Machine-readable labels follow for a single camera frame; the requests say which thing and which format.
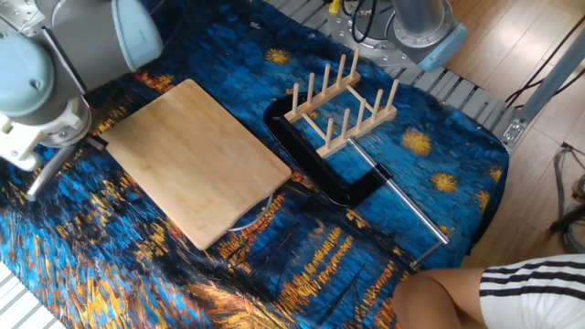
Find wooden peg rack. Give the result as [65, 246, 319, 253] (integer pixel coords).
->
[283, 47, 399, 160]

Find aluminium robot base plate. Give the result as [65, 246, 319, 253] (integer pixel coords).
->
[326, 0, 431, 69]

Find aluminium bolted plate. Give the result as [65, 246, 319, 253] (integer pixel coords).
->
[0, 0, 49, 36]

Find dark chair leg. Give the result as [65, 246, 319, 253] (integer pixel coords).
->
[549, 203, 585, 233]

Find aluminium frame beam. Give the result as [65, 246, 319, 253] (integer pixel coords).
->
[502, 27, 585, 154]

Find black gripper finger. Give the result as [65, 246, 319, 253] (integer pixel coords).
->
[85, 135, 110, 151]

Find steel cleaver knife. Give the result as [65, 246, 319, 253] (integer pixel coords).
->
[26, 144, 77, 202]

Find black C-clamp steel screw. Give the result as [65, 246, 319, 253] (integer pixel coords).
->
[263, 93, 452, 269]

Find black floor cables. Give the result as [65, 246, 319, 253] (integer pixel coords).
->
[505, 13, 585, 109]

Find grey wire hanging loop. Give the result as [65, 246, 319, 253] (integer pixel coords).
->
[227, 191, 274, 232]

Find wooden cutting board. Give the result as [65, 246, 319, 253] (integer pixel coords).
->
[99, 78, 293, 251]

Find grey cable bundle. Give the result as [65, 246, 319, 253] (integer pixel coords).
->
[552, 141, 585, 252]

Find silver wrist sensor ring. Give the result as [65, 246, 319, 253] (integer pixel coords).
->
[40, 98, 92, 148]

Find blue orange painting tablecloth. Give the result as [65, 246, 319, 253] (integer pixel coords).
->
[0, 0, 511, 329]

